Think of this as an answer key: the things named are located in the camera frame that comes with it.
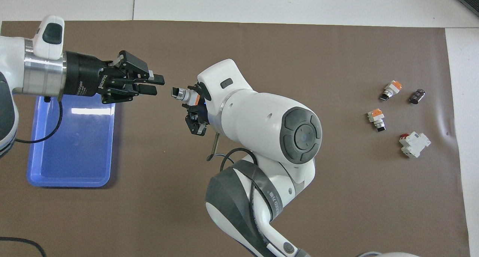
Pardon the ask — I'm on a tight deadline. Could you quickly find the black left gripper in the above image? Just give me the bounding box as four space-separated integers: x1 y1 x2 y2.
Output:
62 50 150 104

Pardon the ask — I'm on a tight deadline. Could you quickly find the white circuit breaker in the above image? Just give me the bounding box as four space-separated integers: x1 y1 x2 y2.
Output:
399 132 431 159

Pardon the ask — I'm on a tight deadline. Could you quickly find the orange white selector switch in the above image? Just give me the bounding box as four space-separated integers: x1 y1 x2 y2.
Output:
366 108 387 133
171 86 200 104
379 80 403 101

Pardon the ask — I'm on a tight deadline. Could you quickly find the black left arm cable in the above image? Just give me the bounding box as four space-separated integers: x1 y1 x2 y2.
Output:
15 97 62 144

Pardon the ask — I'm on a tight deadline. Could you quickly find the small dark cylindrical component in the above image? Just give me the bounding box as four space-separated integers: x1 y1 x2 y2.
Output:
409 89 426 104

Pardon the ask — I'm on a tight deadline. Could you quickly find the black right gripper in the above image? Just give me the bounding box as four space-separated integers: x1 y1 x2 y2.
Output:
134 71 211 137

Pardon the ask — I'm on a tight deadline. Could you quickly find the brown table mat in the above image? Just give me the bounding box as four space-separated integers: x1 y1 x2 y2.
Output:
0 20 471 257

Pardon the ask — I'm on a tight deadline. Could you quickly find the black cable loop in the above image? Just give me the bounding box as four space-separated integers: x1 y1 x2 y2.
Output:
0 236 48 257

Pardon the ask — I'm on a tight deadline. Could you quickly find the blue plastic tray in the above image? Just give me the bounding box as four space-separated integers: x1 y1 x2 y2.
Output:
27 94 117 188

